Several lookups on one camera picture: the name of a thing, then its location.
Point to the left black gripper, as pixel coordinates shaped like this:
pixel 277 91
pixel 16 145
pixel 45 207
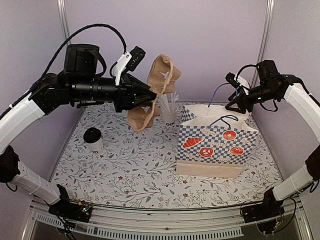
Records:
pixel 128 90

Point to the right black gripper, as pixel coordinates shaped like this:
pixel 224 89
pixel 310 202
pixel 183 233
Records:
pixel 240 100

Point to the checkered paper takeout bag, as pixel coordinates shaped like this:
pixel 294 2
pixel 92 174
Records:
pixel 213 141

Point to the black plastic cup lid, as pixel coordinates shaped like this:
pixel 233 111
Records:
pixel 92 135

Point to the white paper coffee cup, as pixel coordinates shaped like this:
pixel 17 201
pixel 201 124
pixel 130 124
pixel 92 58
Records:
pixel 97 147

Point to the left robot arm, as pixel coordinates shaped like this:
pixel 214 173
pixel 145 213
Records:
pixel 78 84

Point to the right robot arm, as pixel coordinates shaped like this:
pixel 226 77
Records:
pixel 275 86

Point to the bundle of white wrapped straws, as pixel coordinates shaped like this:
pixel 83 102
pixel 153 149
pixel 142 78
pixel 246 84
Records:
pixel 168 102

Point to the white cup holding straws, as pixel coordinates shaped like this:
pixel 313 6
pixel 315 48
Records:
pixel 169 118

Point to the floral patterned table mat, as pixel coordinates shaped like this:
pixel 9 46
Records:
pixel 138 170

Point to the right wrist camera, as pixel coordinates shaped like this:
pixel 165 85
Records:
pixel 237 82

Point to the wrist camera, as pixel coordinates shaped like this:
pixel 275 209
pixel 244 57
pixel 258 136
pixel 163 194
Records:
pixel 127 62
pixel 237 82

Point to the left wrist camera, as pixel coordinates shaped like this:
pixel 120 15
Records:
pixel 127 62

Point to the left aluminium frame post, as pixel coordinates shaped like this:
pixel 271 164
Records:
pixel 62 13

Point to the front aluminium rail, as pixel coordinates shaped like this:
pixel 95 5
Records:
pixel 123 223

